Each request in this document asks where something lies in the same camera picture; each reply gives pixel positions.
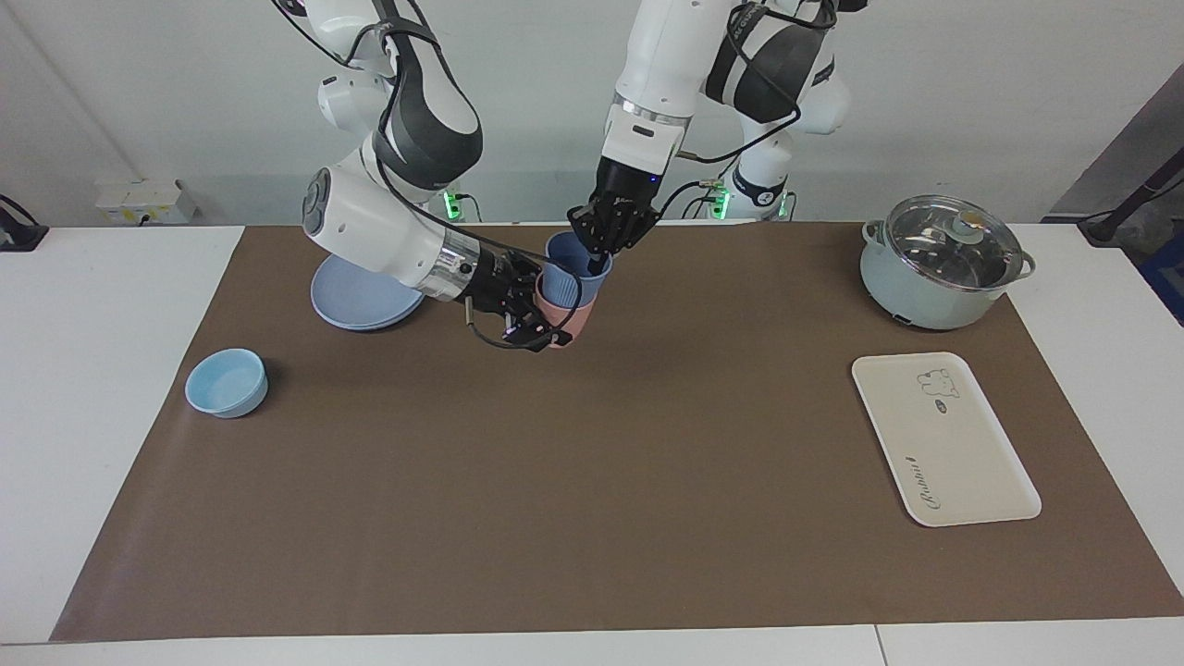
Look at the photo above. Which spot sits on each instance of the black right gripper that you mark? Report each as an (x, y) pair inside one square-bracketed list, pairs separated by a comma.
[(499, 285)]

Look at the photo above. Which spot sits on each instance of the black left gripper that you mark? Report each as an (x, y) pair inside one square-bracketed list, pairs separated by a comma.
[(627, 190)]

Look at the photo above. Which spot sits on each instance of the blue plastic cup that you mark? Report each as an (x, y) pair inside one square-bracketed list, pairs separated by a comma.
[(566, 282)]

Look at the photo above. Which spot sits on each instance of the pink plastic cup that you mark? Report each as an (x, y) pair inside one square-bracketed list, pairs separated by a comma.
[(569, 319)]

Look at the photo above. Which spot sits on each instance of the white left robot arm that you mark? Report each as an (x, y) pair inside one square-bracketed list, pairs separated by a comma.
[(657, 55)]

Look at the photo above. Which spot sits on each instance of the cream rabbit print tray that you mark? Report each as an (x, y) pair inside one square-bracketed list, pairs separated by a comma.
[(943, 444)]

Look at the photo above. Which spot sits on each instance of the light blue plate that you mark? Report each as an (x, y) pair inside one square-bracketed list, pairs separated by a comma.
[(356, 305)]

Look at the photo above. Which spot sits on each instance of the brown table mat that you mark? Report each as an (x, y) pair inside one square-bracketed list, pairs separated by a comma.
[(592, 481)]

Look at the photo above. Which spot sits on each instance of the pale green electric pot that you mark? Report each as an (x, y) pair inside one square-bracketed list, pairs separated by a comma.
[(911, 301)]

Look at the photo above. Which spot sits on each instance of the light blue bowl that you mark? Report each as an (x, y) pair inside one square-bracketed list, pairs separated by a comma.
[(227, 387)]

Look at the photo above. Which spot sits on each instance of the glass pot lid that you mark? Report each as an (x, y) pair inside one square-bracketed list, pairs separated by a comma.
[(953, 242)]

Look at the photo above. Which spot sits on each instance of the white power strip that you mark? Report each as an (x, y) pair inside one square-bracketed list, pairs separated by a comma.
[(143, 199)]

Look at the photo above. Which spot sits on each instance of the black stand with pole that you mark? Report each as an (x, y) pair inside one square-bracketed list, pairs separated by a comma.
[(1124, 217)]

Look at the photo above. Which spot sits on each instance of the blue crate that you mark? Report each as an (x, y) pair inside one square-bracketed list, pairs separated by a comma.
[(1167, 277)]

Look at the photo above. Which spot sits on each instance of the black clamp mount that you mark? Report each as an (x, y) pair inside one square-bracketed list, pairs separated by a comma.
[(18, 231)]

